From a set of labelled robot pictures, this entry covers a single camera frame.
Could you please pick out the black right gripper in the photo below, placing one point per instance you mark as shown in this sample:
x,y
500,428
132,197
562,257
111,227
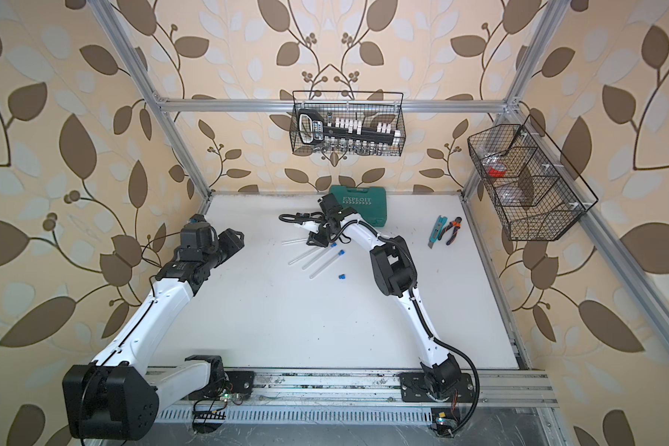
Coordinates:
x,y
318,240

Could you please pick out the clear test tube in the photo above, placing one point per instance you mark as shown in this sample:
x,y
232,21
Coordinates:
x,y
325,266
316,258
302,256
297,241

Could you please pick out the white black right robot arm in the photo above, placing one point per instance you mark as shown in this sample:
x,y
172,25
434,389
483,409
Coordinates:
x,y
395,276

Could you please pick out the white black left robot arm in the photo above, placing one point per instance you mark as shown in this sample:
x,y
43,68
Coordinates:
x,y
112,397

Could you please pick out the green plastic tool case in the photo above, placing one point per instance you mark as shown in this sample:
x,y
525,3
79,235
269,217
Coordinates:
x,y
370,203

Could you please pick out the socket set on holder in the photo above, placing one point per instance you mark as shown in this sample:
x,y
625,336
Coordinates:
x,y
314,127

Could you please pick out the teal utility knife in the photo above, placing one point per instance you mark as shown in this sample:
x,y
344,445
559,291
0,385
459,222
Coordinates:
x,y
437,229

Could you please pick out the red item in basket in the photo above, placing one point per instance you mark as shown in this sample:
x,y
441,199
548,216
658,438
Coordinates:
x,y
494,167

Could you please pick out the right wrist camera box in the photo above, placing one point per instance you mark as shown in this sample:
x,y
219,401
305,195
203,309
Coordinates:
x,y
310,222

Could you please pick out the black wire basket back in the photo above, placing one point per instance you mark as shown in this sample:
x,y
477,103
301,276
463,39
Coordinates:
x,y
362,103

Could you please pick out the black wire basket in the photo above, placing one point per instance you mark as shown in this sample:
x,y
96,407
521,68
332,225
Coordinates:
x,y
543,193
362,103

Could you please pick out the black wire basket right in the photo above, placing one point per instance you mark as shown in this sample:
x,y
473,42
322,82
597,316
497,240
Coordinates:
x,y
543,193

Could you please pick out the aluminium frame post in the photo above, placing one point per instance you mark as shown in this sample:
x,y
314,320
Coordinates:
x,y
493,44

